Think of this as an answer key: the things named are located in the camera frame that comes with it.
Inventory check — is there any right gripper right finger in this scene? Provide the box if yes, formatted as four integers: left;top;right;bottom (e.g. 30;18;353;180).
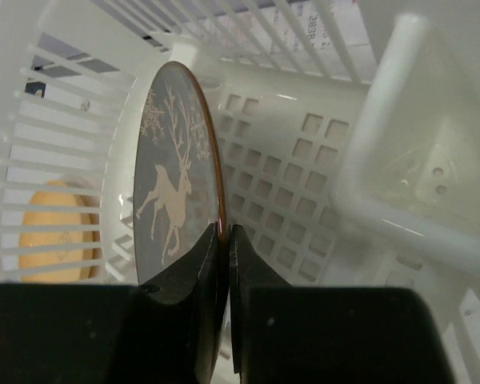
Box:
229;225;344;383

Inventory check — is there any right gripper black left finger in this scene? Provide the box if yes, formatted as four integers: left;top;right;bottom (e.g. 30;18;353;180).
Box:
123;223;229;383

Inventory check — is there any grey deer pattern plate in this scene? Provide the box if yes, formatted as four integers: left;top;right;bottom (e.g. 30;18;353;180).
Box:
133;61;228;284

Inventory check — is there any round yellow plate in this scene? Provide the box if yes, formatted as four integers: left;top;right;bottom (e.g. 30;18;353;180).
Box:
18;191;102;283

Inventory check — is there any white plastic dish basket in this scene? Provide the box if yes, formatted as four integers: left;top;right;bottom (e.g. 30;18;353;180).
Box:
0;1;480;383

